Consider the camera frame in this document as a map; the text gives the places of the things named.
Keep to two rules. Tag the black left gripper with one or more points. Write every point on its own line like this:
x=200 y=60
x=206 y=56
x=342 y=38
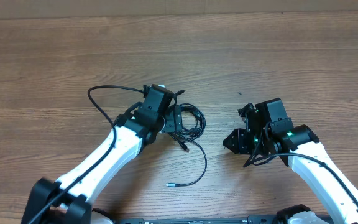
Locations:
x=173 y=119

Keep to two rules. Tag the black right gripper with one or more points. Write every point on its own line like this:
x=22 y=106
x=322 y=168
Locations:
x=239 y=147

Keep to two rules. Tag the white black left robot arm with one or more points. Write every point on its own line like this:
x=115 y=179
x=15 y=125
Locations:
x=70 y=198

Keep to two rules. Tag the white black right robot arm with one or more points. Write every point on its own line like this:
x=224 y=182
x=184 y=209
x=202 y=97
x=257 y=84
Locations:
x=270 y=133

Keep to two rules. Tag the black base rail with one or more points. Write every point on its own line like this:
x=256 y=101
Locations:
x=251 y=219

